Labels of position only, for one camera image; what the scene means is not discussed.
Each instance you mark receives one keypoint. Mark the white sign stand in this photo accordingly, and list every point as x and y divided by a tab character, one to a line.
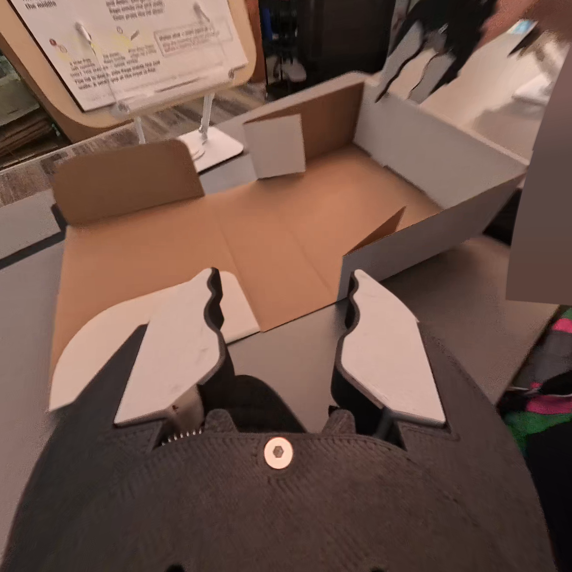
210	143

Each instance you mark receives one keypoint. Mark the person's right forearm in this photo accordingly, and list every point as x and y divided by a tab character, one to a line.
527	18

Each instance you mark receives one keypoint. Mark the stack of flat cardboard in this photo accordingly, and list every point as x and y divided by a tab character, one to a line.
24	134

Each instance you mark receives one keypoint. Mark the instruction sheet on stand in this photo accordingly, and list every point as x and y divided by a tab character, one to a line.
49	107

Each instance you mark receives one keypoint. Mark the person's colourful printed clothing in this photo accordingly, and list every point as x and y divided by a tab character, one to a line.
540	402

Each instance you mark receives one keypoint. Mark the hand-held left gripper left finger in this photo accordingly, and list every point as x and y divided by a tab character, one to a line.
170	348

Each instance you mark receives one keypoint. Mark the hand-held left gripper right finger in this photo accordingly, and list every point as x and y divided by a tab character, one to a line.
384	353

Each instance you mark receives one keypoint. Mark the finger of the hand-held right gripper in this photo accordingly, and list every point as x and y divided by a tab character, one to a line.
402	58
435	73

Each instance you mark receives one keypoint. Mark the white and brown cardboard box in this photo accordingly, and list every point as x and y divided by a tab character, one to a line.
277	232

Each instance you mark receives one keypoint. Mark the printed instruction sheet holder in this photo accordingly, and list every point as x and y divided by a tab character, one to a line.
134	49

